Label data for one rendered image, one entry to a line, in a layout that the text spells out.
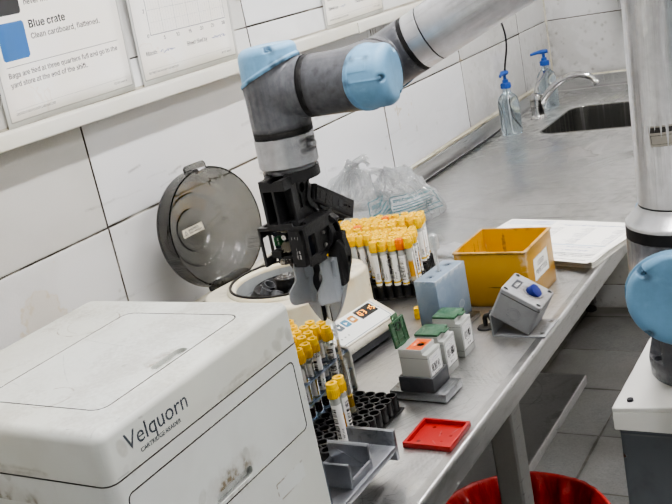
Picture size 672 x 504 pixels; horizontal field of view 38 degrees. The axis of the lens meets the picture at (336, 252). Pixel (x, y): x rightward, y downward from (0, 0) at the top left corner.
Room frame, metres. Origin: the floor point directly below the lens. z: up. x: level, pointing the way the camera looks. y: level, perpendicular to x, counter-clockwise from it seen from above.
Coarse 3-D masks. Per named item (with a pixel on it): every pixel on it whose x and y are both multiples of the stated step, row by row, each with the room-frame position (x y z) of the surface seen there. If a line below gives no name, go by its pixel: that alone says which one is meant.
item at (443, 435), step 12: (432, 420) 1.17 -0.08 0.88; (444, 420) 1.16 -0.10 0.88; (456, 420) 1.15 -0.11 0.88; (420, 432) 1.15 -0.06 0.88; (432, 432) 1.15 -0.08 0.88; (444, 432) 1.14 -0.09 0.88; (456, 432) 1.13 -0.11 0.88; (408, 444) 1.12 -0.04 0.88; (420, 444) 1.11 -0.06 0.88; (432, 444) 1.10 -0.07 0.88; (444, 444) 1.11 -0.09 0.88; (456, 444) 1.10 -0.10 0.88
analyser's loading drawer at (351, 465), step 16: (352, 432) 1.09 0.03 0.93; (368, 432) 1.08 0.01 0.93; (384, 432) 1.07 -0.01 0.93; (336, 448) 1.04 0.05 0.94; (352, 448) 1.03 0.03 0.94; (368, 448) 1.02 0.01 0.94; (384, 448) 1.06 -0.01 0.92; (336, 464) 0.99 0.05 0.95; (352, 464) 1.03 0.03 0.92; (368, 464) 1.01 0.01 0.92; (384, 464) 1.04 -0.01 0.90; (336, 480) 0.99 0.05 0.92; (352, 480) 0.98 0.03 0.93; (368, 480) 1.00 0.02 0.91; (336, 496) 0.97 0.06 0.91; (352, 496) 0.97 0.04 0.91
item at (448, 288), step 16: (432, 272) 1.50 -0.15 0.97; (448, 272) 1.49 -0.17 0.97; (464, 272) 1.53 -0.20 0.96; (416, 288) 1.47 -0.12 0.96; (432, 288) 1.45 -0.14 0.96; (448, 288) 1.48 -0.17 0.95; (464, 288) 1.52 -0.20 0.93; (432, 304) 1.46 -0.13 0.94; (448, 304) 1.47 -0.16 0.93; (464, 304) 1.51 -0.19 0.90
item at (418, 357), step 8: (408, 344) 1.28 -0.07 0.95; (416, 344) 1.27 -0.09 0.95; (424, 344) 1.26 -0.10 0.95; (432, 344) 1.27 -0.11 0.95; (400, 352) 1.27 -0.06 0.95; (408, 352) 1.26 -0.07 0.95; (416, 352) 1.25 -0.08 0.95; (424, 352) 1.25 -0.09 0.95; (432, 352) 1.25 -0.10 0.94; (440, 352) 1.27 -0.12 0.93; (400, 360) 1.27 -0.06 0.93; (408, 360) 1.26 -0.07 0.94; (416, 360) 1.25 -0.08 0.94; (424, 360) 1.24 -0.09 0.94; (432, 360) 1.25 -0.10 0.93; (440, 360) 1.27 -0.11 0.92; (408, 368) 1.26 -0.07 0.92; (416, 368) 1.25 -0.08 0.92; (424, 368) 1.25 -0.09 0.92; (432, 368) 1.25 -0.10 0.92; (440, 368) 1.27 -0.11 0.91; (416, 376) 1.25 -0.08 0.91; (424, 376) 1.25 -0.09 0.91; (432, 376) 1.24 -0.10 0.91
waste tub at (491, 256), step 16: (480, 240) 1.67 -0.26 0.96; (496, 240) 1.67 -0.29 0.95; (512, 240) 1.65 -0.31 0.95; (528, 240) 1.64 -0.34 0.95; (544, 240) 1.59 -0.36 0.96; (464, 256) 1.57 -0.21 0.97; (480, 256) 1.55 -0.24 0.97; (496, 256) 1.54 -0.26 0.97; (512, 256) 1.52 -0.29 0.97; (528, 256) 1.52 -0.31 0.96; (544, 256) 1.58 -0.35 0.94; (480, 272) 1.56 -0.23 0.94; (496, 272) 1.54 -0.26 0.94; (512, 272) 1.52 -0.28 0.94; (528, 272) 1.51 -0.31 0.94; (544, 272) 1.57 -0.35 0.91; (480, 288) 1.56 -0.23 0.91; (496, 288) 1.54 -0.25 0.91; (480, 304) 1.56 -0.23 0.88
